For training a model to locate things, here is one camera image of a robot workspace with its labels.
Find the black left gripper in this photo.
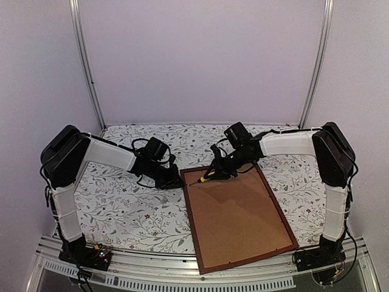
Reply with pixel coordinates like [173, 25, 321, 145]
[148, 161, 186, 190]

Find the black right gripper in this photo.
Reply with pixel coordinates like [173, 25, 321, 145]
[204, 146, 253, 180]

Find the yellow handled screwdriver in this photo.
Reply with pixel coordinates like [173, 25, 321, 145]
[190, 171, 215, 186]

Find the red-brown wooden picture frame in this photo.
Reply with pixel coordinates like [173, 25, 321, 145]
[181, 167, 298, 274]

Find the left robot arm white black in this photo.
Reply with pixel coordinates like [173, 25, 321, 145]
[41, 125, 191, 264]

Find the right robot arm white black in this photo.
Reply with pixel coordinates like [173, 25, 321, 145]
[198, 122, 359, 265]

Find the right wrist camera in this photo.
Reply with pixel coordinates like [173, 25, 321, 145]
[210, 144, 223, 161]

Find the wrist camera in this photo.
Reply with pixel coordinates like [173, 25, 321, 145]
[210, 144, 223, 161]
[168, 153, 176, 169]

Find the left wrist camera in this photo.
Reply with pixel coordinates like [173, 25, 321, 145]
[168, 153, 176, 169]

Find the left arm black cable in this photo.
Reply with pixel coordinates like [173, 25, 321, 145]
[129, 137, 153, 156]

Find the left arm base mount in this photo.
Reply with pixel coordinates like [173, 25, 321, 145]
[58, 241, 112, 271]

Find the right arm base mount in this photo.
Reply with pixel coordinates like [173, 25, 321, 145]
[292, 243, 346, 271]

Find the right aluminium corner post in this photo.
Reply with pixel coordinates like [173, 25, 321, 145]
[298, 0, 334, 128]

